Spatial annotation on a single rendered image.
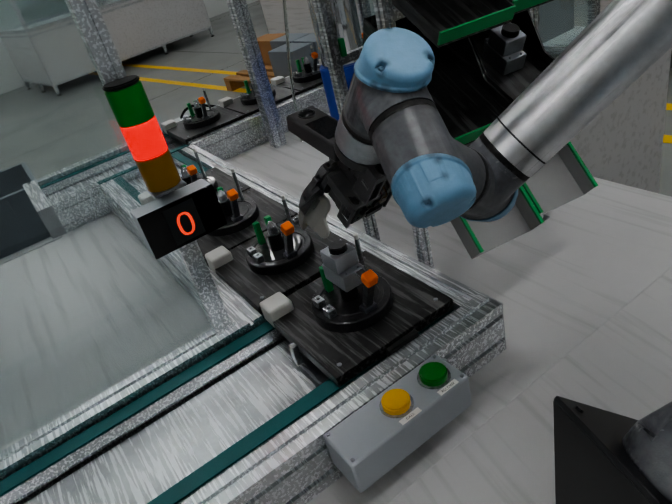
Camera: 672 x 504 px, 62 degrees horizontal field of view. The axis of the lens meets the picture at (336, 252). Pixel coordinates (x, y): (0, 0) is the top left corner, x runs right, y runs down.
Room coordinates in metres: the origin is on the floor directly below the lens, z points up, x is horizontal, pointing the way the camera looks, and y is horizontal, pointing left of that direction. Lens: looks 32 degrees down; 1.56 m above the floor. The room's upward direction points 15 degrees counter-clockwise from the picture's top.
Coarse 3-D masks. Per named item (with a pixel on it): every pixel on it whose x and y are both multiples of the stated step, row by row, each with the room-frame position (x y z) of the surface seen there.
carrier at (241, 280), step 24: (288, 216) 1.04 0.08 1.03; (264, 240) 1.02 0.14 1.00; (312, 240) 1.02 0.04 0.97; (216, 264) 1.01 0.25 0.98; (240, 264) 1.00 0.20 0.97; (264, 264) 0.94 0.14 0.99; (288, 264) 0.93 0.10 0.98; (312, 264) 0.93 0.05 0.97; (240, 288) 0.91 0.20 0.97; (264, 288) 0.89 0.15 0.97; (288, 288) 0.87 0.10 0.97
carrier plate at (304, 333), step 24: (384, 264) 0.86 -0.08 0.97; (312, 288) 0.85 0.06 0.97; (408, 288) 0.77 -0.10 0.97; (432, 288) 0.76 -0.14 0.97; (408, 312) 0.71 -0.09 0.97; (432, 312) 0.70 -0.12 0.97; (288, 336) 0.73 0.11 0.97; (312, 336) 0.71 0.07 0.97; (336, 336) 0.70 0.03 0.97; (360, 336) 0.68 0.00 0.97; (384, 336) 0.67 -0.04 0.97; (312, 360) 0.67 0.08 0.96; (336, 360) 0.64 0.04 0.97; (360, 360) 0.63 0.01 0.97; (336, 384) 0.61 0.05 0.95
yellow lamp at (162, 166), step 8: (168, 152) 0.78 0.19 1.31; (152, 160) 0.76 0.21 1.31; (160, 160) 0.77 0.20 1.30; (168, 160) 0.78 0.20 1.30; (144, 168) 0.76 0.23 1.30; (152, 168) 0.76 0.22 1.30; (160, 168) 0.76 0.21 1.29; (168, 168) 0.77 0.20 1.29; (176, 168) 0.79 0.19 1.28; (144, 176) 0.77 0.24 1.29; (152, 176) 0.76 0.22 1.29; (160, 176) 0.76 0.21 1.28; (168, 176) 0.77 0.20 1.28; (176, 176) 0.78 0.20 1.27; (152, 184) 0.76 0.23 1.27; (160, 184) 0.76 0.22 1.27; (168, 184) 0.76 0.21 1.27; (176, 184) 0.77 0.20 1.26
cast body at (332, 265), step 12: (336, 240) 0.78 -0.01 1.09; (324, 252) 0.77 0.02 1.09; (336, 252) 0.75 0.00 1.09; (348, 252) 0.75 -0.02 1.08; (324, 264) 0.78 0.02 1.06; (336, 264) 0.74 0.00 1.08; (348, 264) 0.75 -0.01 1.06; (360, 264) 0.76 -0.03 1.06; (336, 276) 0.75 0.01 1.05; (348, 276) 0.74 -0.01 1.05; (348, 288) 0.73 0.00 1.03
